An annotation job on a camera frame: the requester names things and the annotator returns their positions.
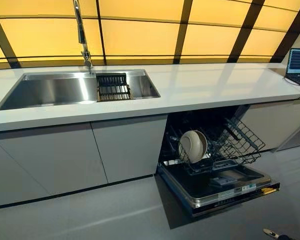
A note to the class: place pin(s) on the cream round plate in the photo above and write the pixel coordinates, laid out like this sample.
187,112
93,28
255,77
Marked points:
204,142
191,147

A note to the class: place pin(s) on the open laptop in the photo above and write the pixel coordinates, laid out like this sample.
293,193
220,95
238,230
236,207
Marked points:
298,65

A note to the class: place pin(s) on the stainless steel sink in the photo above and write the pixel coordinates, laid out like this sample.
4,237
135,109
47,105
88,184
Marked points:
52,87

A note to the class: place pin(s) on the black silver robot right hand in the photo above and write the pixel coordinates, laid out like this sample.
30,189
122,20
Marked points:
275,235

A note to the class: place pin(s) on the white glossy cabinet door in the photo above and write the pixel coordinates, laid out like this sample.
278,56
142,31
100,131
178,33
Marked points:
277,125
52,160
130,150
10,180

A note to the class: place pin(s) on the black sink dish rack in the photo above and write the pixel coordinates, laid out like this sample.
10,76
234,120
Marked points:
113,87

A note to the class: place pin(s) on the dishwasher door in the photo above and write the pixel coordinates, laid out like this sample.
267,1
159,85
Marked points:
215,185

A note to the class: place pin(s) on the chrome kitchen faucet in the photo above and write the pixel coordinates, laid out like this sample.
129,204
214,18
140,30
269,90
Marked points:
83,37

